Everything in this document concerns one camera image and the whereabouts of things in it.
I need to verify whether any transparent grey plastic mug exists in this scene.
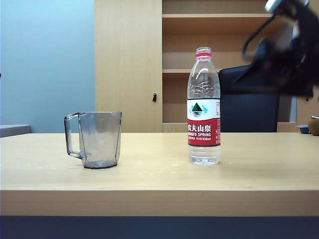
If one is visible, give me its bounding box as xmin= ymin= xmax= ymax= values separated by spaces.
xmin=64 ymin=111 xmax=123 ymax=170

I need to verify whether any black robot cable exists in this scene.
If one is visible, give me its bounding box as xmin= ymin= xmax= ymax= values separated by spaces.
xmin=242 ymin=12 xmax=278 ymax=60

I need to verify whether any grey upholstered seat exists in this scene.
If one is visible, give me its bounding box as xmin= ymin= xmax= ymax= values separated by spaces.
xmin=0 ymin=124 xmax=31 ymax=138

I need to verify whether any brown green round fruit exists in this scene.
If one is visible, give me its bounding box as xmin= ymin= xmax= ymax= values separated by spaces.
xmin=307 ymin=119 xmax=319 ymax=136

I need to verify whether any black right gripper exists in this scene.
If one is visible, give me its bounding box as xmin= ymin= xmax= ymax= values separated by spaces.
xmin=234 ymin=34 xmax=319 ymax=97

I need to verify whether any clear plastic water bottle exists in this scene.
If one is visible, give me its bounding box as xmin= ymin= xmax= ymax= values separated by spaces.
xmin=186 ymin=46 xmax=222 ymax=166

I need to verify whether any light wooden bookshelf cabinet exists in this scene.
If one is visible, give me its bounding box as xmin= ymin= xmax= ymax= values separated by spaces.
xmin=94 ymin=0 xmax=319 ymax=133

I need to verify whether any dark blue office chair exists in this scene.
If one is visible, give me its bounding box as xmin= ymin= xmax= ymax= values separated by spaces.
xmin=218 ymin=65 xmax=280 ymax=133

